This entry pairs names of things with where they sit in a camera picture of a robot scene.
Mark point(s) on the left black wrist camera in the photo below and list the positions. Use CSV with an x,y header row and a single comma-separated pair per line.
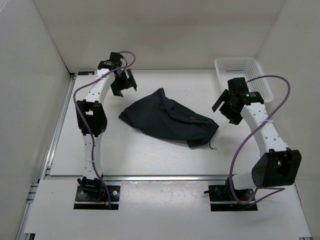
x,y
116,57

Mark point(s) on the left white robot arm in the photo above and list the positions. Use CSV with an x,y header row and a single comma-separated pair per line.
x,y
92,122

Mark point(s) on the aluminium frame rail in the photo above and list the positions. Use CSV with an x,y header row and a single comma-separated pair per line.
x,y
46,160

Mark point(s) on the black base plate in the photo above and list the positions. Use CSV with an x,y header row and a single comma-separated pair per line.
x,y
222,200
88,201

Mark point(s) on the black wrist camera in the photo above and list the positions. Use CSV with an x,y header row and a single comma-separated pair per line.
x,y
116,57
237,85

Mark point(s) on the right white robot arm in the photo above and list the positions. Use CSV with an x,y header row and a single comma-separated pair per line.
x,y
278,164

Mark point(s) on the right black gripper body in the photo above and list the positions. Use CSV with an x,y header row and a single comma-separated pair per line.
x,y
227,110

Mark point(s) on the dark navy shorts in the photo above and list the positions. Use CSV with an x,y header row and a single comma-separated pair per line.
x,y
161,117

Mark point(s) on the white plastic perforated basket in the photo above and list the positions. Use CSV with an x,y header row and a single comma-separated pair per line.
x,y
249,68

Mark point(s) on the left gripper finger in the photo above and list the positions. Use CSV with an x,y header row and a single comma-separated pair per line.
x,y
117,91
130,82

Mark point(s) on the small blue label sticker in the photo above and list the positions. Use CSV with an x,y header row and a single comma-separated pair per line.
x,y
85,73

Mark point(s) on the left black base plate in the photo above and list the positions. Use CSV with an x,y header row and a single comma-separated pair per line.
x,y
88,201

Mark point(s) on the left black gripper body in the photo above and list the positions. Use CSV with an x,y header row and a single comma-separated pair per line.
x,y
122,82

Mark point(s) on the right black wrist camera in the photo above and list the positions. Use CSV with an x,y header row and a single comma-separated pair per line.
x,y
237,85

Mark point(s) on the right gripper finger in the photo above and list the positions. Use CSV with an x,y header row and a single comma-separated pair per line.
x,y
224,97
235,120

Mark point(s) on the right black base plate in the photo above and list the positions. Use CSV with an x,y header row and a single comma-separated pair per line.
x,y
222,200

